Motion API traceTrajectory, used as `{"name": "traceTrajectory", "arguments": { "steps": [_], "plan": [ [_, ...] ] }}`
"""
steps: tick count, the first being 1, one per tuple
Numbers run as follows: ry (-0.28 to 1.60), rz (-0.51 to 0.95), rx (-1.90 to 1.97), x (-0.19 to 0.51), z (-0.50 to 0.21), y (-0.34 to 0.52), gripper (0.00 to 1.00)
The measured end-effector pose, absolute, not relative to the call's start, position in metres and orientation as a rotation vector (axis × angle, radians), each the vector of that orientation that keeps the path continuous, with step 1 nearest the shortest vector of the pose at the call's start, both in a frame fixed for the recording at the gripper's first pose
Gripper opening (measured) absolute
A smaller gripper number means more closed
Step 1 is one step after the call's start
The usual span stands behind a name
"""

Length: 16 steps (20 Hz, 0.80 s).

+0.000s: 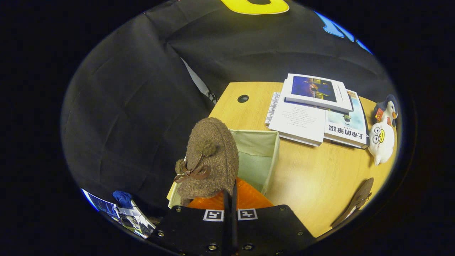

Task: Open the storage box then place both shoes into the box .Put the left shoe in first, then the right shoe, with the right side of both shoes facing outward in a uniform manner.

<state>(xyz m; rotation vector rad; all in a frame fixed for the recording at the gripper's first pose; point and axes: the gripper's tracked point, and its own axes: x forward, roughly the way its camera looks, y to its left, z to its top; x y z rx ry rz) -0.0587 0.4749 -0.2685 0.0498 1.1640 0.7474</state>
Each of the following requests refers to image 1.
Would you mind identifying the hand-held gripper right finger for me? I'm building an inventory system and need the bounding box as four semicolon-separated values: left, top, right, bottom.
231;177;317;256

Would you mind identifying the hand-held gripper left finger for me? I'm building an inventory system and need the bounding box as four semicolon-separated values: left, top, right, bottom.
146;188;231;256

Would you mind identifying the beige fabric storage box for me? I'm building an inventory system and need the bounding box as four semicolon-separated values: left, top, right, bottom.
167;129;280;208

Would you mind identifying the brown fuzzy shoe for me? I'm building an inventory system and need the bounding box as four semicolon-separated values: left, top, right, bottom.
173;117;239;207
331;177;374;228

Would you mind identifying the blue cloth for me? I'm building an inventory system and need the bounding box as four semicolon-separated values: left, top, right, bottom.
113;191;133;209

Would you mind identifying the grey patterned book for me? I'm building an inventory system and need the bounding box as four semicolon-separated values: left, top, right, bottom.
265;92;282;125

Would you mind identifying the white plush toy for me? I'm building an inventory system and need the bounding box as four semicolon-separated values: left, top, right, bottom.
368;122;396;166

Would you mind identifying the white book blue picture cover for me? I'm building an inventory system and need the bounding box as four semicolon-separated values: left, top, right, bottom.
284;73;353;113

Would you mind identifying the penguin plush toy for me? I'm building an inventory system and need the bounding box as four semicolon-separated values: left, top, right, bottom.
373;94;398;128

